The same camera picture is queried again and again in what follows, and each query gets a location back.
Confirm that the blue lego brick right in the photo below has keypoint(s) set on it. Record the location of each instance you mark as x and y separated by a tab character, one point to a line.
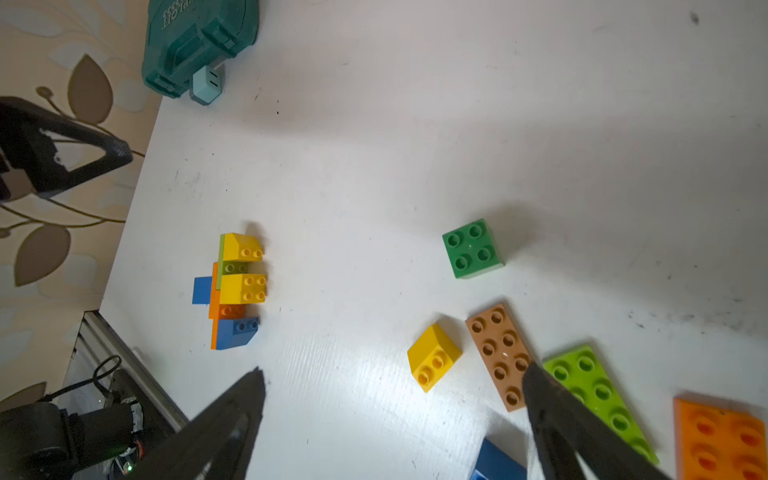
493	464

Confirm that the green plastic tool case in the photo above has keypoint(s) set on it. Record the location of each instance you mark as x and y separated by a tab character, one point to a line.
185	36

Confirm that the teal USB wall charger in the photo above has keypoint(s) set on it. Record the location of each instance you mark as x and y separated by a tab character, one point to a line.
207	84

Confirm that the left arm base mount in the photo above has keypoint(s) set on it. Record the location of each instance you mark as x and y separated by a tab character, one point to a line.
43	441

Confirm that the lime green lego plate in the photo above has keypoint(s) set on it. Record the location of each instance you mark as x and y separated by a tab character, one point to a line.
581	372
227	267

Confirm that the brown orange lego stack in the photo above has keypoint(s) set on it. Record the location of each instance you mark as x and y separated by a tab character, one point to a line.
504	352

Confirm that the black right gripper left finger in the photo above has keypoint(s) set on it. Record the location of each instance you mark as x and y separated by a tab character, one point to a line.
218	443

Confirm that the orange lego plate right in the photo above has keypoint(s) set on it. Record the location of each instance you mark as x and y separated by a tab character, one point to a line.
713	443

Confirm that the orange lego brick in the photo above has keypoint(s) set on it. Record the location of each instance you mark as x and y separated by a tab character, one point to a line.
219	311

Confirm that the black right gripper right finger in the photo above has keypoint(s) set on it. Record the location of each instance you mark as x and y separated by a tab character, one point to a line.
565	430

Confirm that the small blue lego brick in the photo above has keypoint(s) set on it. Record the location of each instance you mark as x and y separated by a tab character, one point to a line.
201	294

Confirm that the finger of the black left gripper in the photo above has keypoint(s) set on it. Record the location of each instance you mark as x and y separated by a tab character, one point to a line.
29	162

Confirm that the yellow lego brick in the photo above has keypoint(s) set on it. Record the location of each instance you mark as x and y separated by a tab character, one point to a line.
431	356
240	248
243	289

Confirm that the green lego cube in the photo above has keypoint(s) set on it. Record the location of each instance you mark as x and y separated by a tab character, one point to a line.
472	250

